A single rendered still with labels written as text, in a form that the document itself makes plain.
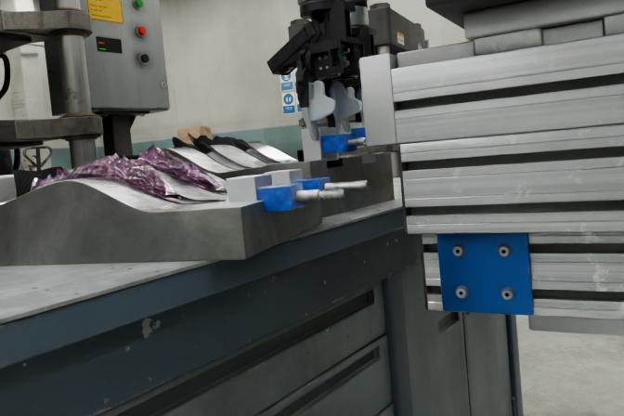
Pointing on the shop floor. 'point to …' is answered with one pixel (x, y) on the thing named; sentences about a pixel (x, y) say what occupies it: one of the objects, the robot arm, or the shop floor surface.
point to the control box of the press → (114, 50)
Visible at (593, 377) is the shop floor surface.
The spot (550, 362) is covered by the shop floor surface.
